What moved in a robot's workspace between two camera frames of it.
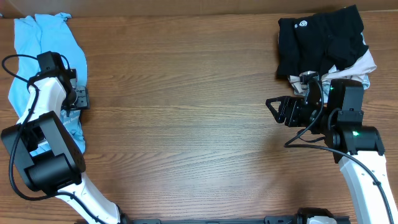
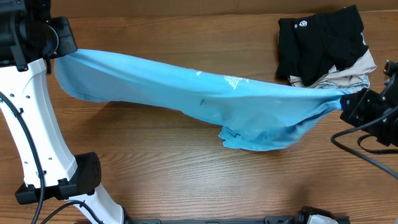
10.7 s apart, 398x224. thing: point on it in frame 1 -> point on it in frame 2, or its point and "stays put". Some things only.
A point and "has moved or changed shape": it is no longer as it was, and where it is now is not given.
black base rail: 268,219 stays put
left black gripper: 82,97 -> 65,38
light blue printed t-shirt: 37,35 has moved or changed shape
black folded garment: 309,43 stays put
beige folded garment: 365,65 stays put
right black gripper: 291,106 -> 353,113
